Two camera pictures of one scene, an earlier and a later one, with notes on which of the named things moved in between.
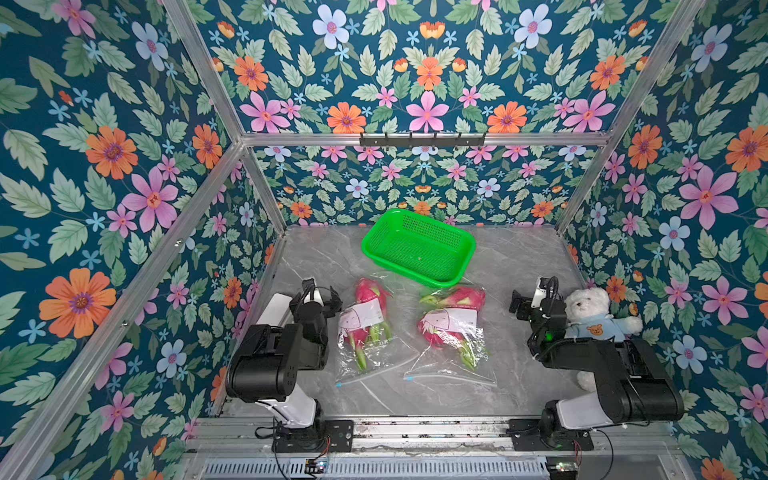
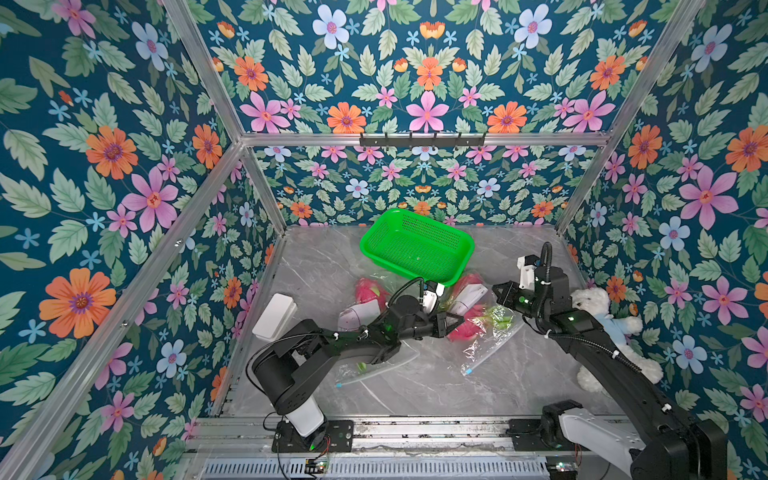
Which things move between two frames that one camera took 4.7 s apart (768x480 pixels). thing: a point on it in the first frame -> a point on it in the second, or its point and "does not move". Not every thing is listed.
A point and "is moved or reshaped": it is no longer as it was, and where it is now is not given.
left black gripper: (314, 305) -> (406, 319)
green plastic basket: (424, 248) does not move
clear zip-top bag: (455, 334) is moved or reshaped
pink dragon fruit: (365, 319) does not move
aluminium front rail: (242, 449) does not move
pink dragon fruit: (450, 320) is moved or reshaped
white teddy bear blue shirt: (587, 312) does not move
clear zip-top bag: (368, 341) does not move
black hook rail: (422, 142) does not move
